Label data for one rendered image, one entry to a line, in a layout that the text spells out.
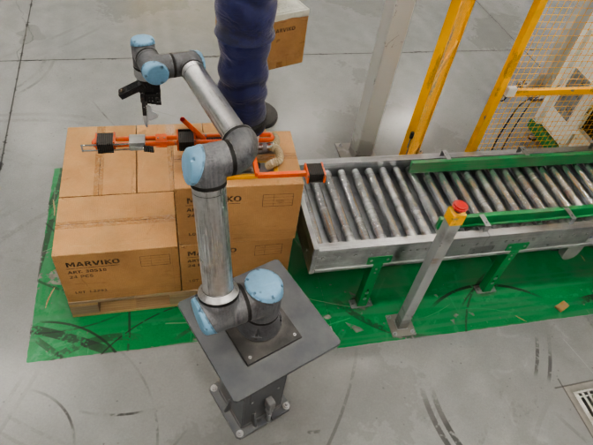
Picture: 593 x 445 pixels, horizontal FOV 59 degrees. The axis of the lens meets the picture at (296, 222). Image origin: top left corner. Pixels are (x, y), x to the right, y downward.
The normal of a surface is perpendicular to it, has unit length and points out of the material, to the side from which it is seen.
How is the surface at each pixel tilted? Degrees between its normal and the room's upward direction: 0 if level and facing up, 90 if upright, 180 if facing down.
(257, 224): 90
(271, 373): 0
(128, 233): 0
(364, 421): 0
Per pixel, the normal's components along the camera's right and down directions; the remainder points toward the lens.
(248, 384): 0.11, -0.67
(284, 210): 0.17, 0.74
